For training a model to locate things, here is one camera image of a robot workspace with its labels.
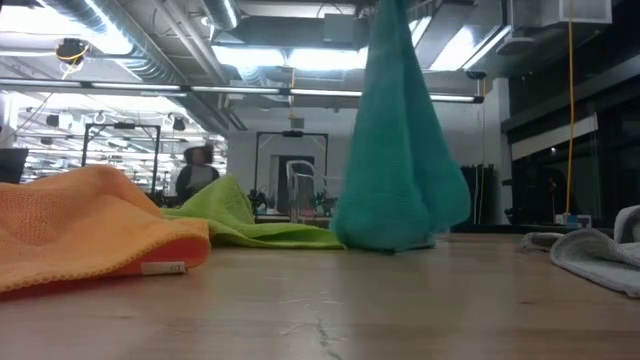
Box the grey microfiber towel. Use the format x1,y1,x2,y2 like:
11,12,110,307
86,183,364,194
519,204,640,300

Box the long ceiling light bar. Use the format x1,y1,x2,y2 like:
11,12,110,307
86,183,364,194
0,77,485,105

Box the white ceiling unit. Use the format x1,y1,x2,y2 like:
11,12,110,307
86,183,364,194
509,0,614,29

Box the ceiling cable reel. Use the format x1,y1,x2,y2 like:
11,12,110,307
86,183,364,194
53,37,92,66

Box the black stacked panels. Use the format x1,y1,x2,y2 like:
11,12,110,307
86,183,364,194
468,163,497,226

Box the black aluminium table frame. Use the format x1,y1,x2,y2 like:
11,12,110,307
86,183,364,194
439,222,616,237

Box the orange microfiber towel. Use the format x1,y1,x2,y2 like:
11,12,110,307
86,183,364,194
0,164,212,295

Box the yellow hanging cable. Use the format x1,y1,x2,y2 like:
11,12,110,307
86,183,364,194
563,0,576,217

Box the green microfiber towel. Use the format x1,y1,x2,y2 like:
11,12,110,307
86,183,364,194
160,173,346,250

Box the clear plastic bin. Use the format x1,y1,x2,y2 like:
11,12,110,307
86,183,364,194
285,159,334,225

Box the teal microfiber towel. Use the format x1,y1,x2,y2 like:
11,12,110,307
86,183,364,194
329,0,472,253

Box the black background monitor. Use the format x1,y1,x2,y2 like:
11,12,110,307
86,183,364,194
0,147,30,185

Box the blue box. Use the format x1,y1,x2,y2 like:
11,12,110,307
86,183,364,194
554,213,594,230

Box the person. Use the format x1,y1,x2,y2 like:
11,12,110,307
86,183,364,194
174,143,221,206

